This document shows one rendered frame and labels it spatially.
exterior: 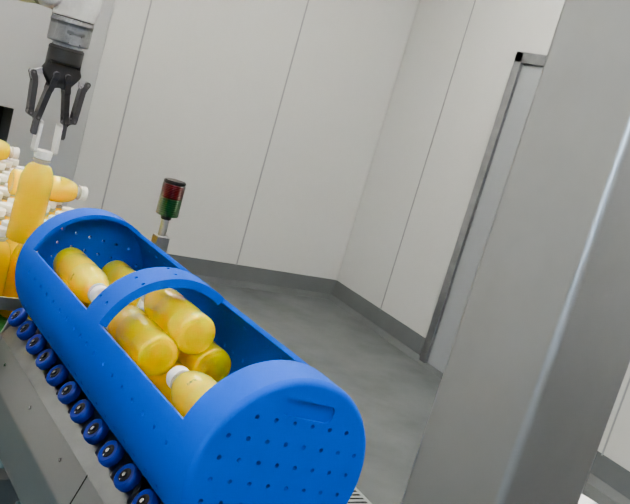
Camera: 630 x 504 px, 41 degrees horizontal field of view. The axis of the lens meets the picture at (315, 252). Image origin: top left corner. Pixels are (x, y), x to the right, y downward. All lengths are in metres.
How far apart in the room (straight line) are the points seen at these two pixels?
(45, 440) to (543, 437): 1.30
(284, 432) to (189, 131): 5.26
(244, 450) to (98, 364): 0.35
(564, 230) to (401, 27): 6.66
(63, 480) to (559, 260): 1.23
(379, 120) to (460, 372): 6.62
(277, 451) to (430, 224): 5.21
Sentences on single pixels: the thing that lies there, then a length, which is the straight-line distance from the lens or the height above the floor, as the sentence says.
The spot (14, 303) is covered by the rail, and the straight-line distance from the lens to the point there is 2.01.
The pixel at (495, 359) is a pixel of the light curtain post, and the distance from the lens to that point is 0.41.
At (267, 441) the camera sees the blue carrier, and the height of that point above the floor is 1.14.
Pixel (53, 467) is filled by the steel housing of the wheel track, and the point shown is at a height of 0.86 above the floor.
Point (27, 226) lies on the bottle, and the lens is 1.97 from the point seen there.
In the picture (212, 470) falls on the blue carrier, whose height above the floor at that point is 1.10.
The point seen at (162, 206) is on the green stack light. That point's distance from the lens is 2.38.
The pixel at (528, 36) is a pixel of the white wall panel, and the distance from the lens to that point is 6.01.
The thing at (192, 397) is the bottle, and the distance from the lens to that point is 1.24.
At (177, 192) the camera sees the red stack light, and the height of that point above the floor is 1.23.
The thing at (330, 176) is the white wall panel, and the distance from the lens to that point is 6.89.
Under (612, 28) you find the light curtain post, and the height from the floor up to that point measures 1.65.
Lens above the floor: 1.59
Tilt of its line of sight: 10 degrees down
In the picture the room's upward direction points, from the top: 16 degrees clockwise
